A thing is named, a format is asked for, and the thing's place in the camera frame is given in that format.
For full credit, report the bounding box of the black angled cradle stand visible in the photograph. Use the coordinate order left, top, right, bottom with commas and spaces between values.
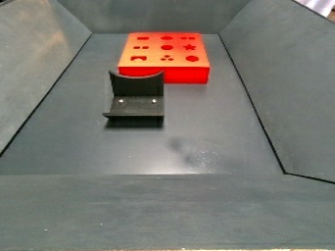
103, 72, 166, 127

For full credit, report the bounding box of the red foam shape block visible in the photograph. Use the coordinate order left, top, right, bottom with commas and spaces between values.
118, 32, 211, 84

